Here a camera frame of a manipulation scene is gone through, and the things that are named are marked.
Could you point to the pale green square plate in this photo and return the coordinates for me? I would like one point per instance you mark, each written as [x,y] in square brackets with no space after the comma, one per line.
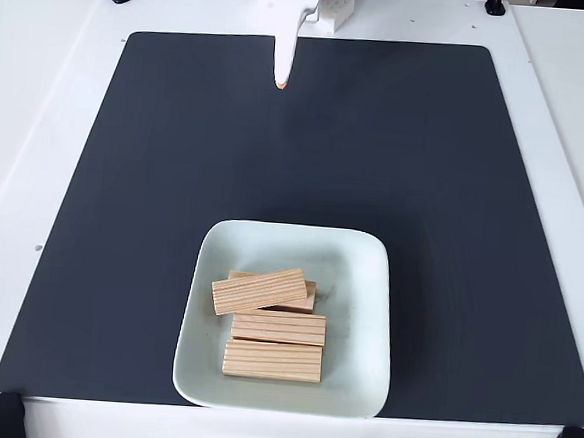
[357,284]

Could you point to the smooth pale wooden block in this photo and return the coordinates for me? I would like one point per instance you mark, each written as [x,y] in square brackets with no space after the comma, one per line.
[306,305]

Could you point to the grooved wooden block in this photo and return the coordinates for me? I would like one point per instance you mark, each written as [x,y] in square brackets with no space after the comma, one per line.
[272,362]
[279,327]

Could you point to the white studded mounting block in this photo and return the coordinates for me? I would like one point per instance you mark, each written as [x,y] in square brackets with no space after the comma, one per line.
[336,14]

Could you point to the black table mat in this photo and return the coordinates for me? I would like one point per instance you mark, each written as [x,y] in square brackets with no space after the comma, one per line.
[121,217]

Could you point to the wooden block with number mark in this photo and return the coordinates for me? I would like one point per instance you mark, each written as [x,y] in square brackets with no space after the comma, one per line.
[259,292]

